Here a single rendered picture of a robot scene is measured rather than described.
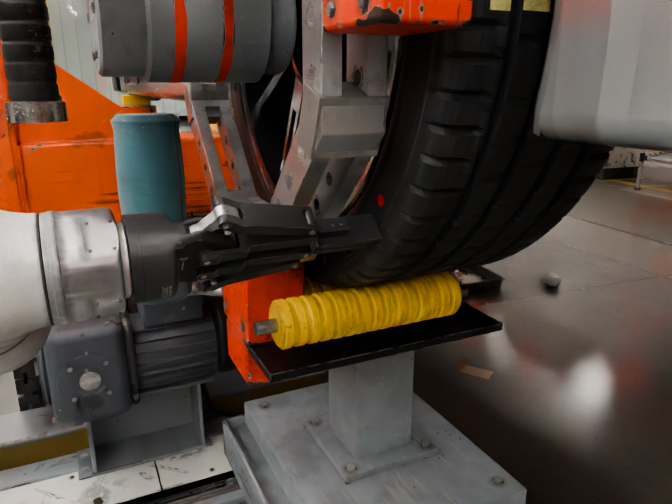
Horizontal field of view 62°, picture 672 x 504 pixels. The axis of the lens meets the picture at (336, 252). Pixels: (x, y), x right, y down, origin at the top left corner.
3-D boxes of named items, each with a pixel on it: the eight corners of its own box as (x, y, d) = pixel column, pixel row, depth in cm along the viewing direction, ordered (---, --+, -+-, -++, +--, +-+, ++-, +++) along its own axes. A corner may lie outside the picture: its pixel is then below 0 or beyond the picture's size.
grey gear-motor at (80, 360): (292, 449, 113) (288, 283, 103) (60, 515, 95) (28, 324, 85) (263, 404, 128) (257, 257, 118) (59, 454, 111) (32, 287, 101)
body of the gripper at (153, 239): (130, 321, 49) (234, 304, 53) (131, 275, 42) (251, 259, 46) (117, 247, 52) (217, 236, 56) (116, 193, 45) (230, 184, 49)
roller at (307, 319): (477, 317, 75) (480, 276, 73) (264, 362, 62) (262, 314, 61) (450, 303, 80) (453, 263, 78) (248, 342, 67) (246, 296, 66)
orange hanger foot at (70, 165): (301, 208, 123) (298, 39, 113) (29, 234, 101) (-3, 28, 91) (275, 195, 137) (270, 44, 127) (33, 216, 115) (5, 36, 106)
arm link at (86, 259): (46, 295, 39) (136, 282, 41) (35, 188, 43) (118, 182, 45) (58, 343, 46) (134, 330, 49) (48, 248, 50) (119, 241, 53)
